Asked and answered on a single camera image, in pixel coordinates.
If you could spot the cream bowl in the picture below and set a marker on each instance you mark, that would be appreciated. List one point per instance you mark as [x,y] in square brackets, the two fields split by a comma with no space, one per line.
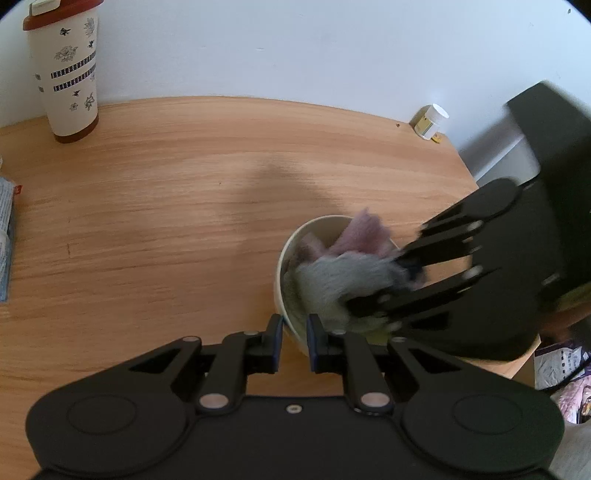
[288,300]

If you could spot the grey and pink fluffy cloth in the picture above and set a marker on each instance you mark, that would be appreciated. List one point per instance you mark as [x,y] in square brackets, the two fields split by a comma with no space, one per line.
[337,277]

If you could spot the white floral tumbler red lid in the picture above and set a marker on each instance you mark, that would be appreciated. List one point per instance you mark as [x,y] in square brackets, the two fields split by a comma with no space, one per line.
[69,74]

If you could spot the small white bottle yellow label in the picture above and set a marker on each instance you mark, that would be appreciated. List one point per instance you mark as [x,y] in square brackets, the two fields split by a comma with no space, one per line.
[430,121]

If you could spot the pink floral cloth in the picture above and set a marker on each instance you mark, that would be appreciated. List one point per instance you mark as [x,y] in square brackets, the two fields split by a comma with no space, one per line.
[575,401]

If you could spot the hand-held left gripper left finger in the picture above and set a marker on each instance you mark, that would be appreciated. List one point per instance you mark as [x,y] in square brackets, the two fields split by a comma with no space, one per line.
[276,344]

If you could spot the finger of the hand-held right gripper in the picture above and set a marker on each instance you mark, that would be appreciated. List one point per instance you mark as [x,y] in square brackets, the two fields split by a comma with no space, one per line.
[443,240]
[415,302]

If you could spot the blue and white snack packet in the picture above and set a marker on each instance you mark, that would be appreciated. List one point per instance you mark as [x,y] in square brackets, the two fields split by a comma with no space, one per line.
[5,240]

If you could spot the grey printed plastic bag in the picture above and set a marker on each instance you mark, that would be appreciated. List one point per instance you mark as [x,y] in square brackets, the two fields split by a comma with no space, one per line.
[556,364]

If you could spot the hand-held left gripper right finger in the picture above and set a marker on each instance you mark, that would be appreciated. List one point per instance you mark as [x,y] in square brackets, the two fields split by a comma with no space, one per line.
[314,345]

